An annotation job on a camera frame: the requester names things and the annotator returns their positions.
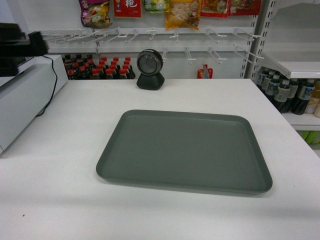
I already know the grey rectangular serving tray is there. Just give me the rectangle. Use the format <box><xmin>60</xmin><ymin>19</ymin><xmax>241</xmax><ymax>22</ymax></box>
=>
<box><xmin>96</xmin><ymin>109</ymin><xmax>273</xmax><ymax>194</ymax></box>

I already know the white checkout counter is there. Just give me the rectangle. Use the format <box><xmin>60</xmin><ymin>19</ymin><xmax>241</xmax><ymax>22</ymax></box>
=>
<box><xmin>0</xmin><ymin>78</ymin><xmax>320</xmax><ymax>240</ymax></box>

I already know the black barcode scanner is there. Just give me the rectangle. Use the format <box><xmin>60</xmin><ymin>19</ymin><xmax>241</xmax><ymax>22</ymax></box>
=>
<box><xmin>136</xmin><ymin>49</ymin><xmax>165</xmax><ymax>91</ymax></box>

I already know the yellow snack bag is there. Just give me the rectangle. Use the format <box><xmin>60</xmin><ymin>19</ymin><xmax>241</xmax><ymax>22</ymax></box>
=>
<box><xmin>165</xmin><ymin>0</ymin><xmax>202</xmax><ymax>30</ymax></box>

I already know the red snack bag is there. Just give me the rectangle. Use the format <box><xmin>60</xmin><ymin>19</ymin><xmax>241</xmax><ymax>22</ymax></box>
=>
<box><xmin>113</xmin><ymin>0</ymin><xmax>142</xmax><ymax>18</ymax></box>

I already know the purple snack bag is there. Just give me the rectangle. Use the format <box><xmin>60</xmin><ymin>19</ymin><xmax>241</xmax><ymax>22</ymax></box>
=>
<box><xmin>78</xmin><ymin>0</ymin><xmax>112</xmax><ymax>29</ymax></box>

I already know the white cash register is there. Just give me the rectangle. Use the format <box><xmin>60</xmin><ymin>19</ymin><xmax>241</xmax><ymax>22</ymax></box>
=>
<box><xmin>0</xmin><ymin>22</ymin><xmax>68</xmax><ymax>153</ymax></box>

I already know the white metal shelf unit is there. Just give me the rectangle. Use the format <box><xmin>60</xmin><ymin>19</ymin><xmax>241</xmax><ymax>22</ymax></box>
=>
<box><xmin>244</xmin><ymin>0</ymin><xmax>320</xmax><ymax>151</ymax></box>

